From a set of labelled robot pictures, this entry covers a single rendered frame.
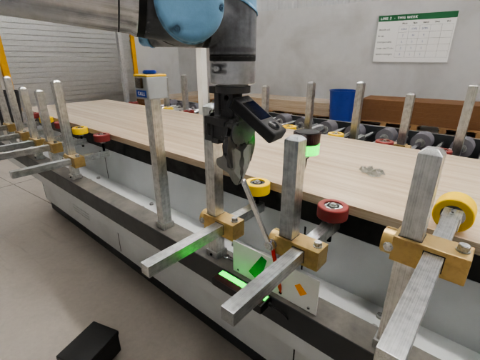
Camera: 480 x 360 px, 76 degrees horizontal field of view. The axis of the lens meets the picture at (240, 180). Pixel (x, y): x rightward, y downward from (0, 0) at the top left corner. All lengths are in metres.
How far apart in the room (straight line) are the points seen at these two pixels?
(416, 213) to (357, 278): 0.43
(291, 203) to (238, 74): 0.30
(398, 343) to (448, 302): 0.51
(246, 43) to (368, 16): 7.40
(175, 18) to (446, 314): 0.86
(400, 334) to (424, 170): 0.26
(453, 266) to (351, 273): 0.41
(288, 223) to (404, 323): 0.35
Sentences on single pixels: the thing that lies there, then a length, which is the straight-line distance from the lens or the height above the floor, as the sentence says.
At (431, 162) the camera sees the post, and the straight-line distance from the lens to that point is 0.57.
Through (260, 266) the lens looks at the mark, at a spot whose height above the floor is 0.76.
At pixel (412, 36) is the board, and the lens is 7.73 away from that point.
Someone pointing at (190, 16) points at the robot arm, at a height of 1.31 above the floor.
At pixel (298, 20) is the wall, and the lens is 8.52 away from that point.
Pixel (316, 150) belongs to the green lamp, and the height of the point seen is 1.08.
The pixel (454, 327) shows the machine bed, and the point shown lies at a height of 0.66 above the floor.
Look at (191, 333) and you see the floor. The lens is 1.71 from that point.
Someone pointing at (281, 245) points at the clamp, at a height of 0.85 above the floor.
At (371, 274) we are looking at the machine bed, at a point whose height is 0.71.
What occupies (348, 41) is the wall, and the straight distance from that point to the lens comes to 8.03.
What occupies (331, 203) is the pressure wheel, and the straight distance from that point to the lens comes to 0.83.
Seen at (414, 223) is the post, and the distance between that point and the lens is 0.60.
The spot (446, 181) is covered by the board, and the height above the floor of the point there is 0.90.
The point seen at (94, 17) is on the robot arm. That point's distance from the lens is 0.44.
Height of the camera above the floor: 1.26
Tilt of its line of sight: 22 degrees down
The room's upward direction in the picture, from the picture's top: straight up
